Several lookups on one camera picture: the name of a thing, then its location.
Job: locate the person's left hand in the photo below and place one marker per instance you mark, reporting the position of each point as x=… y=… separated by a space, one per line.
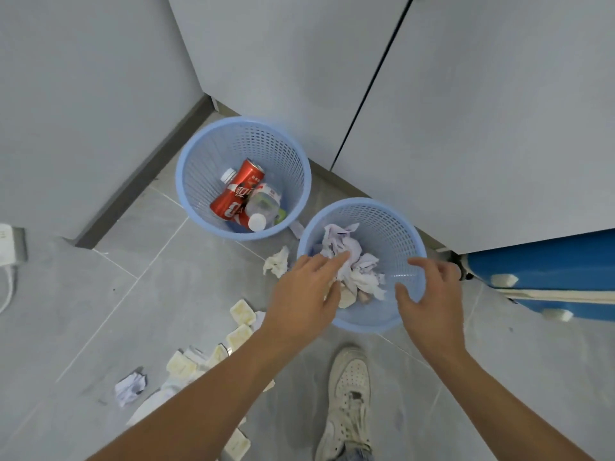
x=298 y=307

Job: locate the person's right hand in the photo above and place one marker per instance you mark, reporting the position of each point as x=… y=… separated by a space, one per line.
x=437 y=316

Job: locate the person's right thumb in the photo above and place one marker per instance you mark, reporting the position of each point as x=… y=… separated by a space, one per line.
x=403 y=300

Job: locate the person's left middle finger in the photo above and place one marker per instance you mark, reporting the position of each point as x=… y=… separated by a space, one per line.
x=316 y=266

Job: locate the person's left thumb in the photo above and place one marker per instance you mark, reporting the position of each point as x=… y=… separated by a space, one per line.
x=335 y=302

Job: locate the person's right forearm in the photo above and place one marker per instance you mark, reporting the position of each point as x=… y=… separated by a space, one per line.
x=504 y=412

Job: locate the person's left forearm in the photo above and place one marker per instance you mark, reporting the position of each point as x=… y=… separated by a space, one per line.
x=202 y=408

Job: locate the beige crumpled packet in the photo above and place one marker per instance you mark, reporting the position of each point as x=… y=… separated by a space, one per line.
x=347 y=298

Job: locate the pile of crumpled white paper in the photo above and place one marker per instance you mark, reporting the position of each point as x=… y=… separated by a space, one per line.
x=366 y=279

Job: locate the crumpled white tissue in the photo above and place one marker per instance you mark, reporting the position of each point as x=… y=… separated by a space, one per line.
x=277 y=264

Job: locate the small white paper scrap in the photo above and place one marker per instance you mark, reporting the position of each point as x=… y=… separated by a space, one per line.
x=297 y=229

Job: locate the blue basket with paper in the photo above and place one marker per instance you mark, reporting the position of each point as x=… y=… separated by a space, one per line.
x=394 y=235

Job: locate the clear plastic bottle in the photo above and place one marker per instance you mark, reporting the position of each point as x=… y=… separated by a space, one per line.
x=263 y=206

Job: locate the scattered cream sauce packets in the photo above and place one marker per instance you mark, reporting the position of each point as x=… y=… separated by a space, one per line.
x=242 y=312

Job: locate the white sneaker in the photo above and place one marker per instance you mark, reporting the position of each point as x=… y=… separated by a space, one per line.
x=348 y=393

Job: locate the red soda can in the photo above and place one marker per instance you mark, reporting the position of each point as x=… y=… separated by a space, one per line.
x=236 y=189

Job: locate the white capped plastic bottle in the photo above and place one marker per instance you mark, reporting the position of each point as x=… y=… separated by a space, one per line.
x=228 y=175

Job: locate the blue suitcase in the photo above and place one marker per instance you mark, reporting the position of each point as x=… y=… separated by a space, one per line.
x=552 y=268

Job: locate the blue jeans leg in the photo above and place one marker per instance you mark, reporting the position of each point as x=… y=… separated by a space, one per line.
x=354 y=453

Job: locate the blue basket with bottles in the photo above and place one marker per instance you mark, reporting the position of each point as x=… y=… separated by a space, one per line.
x=202 y=153

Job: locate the wide grey cabinet door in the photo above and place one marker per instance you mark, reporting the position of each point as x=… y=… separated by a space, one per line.
x=490 y=119

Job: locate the narrow grey cabinet door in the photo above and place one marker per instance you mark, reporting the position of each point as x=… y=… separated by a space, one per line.
x=288 y=67

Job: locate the crumpled lined paper ball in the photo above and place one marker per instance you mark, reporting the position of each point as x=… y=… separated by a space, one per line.
x=129 y=387

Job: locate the white power adapter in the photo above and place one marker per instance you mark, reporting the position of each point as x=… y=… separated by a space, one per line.
x=10 y=244

